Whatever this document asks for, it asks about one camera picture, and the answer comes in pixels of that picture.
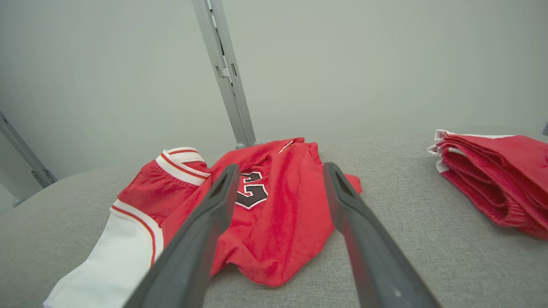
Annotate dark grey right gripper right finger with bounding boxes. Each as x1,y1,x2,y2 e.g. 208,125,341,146
323,162,441,308

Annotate grey metal frame post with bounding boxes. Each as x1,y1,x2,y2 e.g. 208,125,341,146
0,110,58,208
191,0,264,149

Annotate red basketball jersey white sleeves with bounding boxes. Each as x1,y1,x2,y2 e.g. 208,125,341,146
43,137,362,308

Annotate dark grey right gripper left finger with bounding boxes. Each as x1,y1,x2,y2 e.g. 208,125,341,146
124,164,241,308

